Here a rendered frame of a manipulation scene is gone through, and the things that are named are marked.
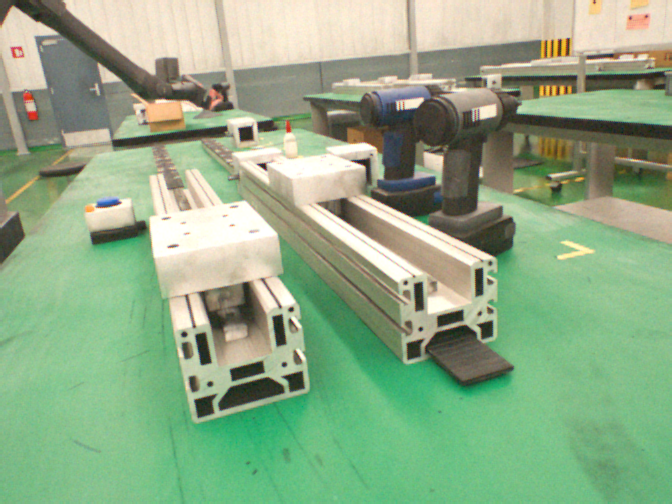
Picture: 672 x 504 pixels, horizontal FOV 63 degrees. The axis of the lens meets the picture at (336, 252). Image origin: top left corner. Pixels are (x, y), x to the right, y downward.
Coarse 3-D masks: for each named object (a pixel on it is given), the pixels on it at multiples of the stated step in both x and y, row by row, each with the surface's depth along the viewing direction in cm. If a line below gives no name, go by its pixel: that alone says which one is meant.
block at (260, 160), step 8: (240, 152) 127; (248, 152) 126; (256, 152) 125; (264, 152) 123; (272, 152) 122; (280, 152) 122; (240, 160) 120; (248, 160) 120; (256, 160) 121; (264, 160) 121; (264, 168) 123; (232, 176) 123; (240, 176) 122; (240, 184) 124; (240, 192) 126
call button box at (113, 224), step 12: (96, 204) 103; (120, 204) 101; (132, 204) 105; (96, 216) 98; (108, 216) 99; (120, 216) 99; (132, 216) 100; (96, 228) 98; (108, 228) 99; (120, 228) 100; (132, 228) 100; (144, 228) 104; (96, 240) 99; (108, 240) 100
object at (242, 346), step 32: (160, 192) 96; (192, 192) 105; (256, 288) 49; (192, 320) 43; (224, 320) 49; (256, 320) 51; (288, 320) 48; (192, 352) 44; (224, 352) 46; (256, 352) 46; (288, 352) 46; (192, 384) 45; (224, 384) 45; (256, 384) 48; (288, 384) 48; (192, 416) 44
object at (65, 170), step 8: (264, 128) 545; (272, 128) 549; (432, 152) 592; (440, 152) 596; (48, 168) 390; (56, 168) 387; (64, 168) 382; (72, 168) 383; (80, 168) 387; (48, 176) 382; (56, 176) 382; (64, 176) 391
